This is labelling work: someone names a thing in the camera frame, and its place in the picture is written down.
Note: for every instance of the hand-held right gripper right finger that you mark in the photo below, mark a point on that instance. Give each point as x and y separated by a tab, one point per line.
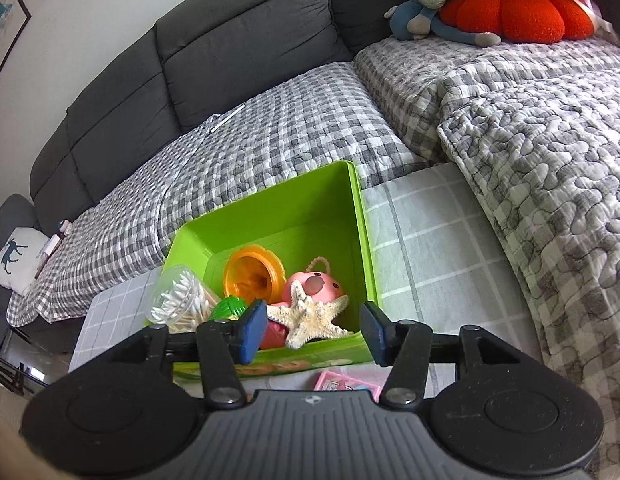
374	332

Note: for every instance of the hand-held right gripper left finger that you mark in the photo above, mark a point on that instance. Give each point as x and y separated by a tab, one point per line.
252	332

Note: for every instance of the red toy piece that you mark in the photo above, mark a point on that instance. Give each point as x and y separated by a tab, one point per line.
275	335

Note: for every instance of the toy corn with green husk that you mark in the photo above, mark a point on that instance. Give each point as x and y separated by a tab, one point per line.
230	307

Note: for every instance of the white starfish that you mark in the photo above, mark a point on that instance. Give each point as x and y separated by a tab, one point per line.
305	322

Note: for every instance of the orange toy cup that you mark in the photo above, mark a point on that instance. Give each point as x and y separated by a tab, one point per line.
250	275

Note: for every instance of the clear cotton swab jar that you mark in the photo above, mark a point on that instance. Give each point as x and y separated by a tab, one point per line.
180	295

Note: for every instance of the green plastic box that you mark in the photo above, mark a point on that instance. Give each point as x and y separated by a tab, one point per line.
270	210

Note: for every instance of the small pink box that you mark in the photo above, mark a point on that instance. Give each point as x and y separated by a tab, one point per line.
340	382

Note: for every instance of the large checked sofa cover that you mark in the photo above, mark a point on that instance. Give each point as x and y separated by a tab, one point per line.
265	145

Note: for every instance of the small pink item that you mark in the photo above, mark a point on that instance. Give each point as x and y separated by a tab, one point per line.
55	242

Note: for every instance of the white stick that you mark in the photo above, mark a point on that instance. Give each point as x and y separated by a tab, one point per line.
231	113

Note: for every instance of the grey quilted blanket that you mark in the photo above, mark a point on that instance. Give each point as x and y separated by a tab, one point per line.
564	185

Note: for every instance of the black glass table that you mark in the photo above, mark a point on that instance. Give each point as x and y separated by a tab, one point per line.
10	360

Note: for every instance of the white printed pillow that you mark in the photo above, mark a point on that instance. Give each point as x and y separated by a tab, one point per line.
17	260

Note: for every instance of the small checked sofa cover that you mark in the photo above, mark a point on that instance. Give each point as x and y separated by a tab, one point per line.
439	75

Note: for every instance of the grey sofa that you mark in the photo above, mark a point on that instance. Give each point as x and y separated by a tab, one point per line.
240	35

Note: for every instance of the blue plush monkey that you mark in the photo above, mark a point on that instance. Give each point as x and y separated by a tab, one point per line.
419	15

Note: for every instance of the orange pumpkin cushion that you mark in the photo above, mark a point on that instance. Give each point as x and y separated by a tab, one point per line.
514	15

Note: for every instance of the large framed wall picture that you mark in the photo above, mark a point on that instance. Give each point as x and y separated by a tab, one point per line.
5	20

